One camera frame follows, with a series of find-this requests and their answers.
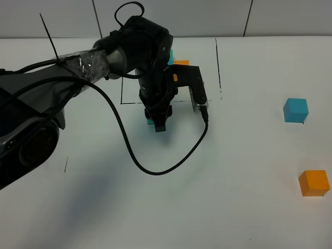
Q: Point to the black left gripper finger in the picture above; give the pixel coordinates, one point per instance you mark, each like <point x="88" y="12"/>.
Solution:
<point x="159" y="122"/>
<point x="147" y="115"/>

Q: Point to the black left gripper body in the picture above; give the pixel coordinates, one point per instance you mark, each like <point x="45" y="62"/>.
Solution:
<point x="157" y="90"/>

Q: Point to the blue block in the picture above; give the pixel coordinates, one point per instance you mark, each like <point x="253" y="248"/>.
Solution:
<point x="295" y="110"/>

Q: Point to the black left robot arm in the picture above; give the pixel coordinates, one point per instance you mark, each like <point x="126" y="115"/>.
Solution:
<point x="33" y="98"/>

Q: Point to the green template block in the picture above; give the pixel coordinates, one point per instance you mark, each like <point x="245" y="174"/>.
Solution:
<point x="170" y="61"/>

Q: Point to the orange template block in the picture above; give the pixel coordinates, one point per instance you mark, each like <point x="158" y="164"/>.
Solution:
<point x="181" y="62"/>

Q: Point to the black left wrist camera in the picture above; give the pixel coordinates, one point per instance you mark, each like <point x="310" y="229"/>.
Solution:
<point x="188" y="76"/>

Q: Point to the black cable tie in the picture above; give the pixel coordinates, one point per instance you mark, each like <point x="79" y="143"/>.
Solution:
<point x="49" y="37"/>

